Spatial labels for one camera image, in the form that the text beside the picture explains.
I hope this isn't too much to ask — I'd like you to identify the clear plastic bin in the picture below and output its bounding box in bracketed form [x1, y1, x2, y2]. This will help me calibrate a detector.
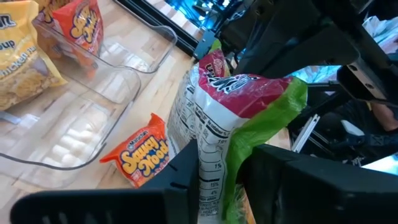
[0, 17, 142, 190]
[32, 0, 178, 75]

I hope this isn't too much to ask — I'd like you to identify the silver aluminium bar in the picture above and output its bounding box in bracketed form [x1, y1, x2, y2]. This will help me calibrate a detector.
[290, 113, 321, 154]

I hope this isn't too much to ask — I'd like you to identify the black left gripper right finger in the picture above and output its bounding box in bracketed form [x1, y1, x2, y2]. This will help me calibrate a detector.
[239, 144, 398, 224]

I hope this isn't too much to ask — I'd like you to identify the lime chili shrimp ramen pack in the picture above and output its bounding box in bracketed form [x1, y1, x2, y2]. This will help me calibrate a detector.
[166, 39, 308, 224]

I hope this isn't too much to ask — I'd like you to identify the yellow chicken ramen pack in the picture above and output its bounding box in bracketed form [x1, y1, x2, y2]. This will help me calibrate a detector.
[0, 0, 68, 111]

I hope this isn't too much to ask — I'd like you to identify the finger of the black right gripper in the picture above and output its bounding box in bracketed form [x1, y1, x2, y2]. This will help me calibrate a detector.
[217, 0, 324, 47]
[234, 24, 361, 78]

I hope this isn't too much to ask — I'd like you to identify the person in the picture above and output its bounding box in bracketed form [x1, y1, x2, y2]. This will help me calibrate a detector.
[323, 99, 398, 167]

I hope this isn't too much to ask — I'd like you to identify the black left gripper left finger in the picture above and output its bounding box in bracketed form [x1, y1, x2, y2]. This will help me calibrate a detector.
[11, 139, 200, 224]

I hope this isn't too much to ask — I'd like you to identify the black aluminium table frame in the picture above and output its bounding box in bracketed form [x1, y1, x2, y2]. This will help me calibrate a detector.
[113, 0, 218, 60]

